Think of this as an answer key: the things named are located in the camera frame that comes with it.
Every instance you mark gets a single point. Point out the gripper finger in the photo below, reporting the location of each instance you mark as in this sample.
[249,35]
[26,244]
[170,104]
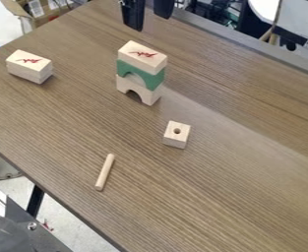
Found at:
[134,13]
[163,7]

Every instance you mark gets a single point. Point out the white block with red mark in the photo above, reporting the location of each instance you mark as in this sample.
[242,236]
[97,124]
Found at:
[143,57]
[29,65]

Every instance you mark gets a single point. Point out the green arch block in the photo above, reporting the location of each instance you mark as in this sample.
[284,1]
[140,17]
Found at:
[148,78]

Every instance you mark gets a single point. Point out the white arch block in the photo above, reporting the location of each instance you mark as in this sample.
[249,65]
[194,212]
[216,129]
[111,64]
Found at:
[141,90]

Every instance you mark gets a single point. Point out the white block with hole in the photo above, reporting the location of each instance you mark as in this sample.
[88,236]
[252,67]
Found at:
[176,134]

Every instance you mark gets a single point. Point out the cardboard box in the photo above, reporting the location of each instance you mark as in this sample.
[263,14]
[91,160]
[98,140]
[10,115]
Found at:
[35,11]

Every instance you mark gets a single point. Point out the wooden dowel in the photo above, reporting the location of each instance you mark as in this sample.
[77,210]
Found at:
[105,172]

